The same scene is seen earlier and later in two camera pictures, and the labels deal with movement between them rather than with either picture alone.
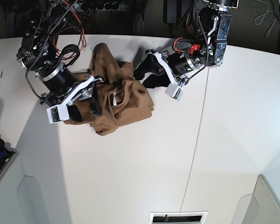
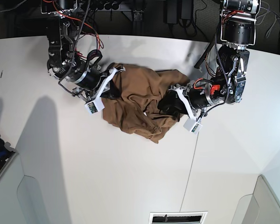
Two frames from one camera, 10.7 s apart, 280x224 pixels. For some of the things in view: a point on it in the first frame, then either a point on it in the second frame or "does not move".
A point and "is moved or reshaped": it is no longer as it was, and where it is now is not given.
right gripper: x=179 y=65 → x=198 y=97
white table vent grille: x=187 y=217 does not move
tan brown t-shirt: x=125 y=100 is moved or reshaped
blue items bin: x=2 y=155 does not move
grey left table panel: x=15 y=198 does not move
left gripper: x=64 y=90 → x=90 y=84
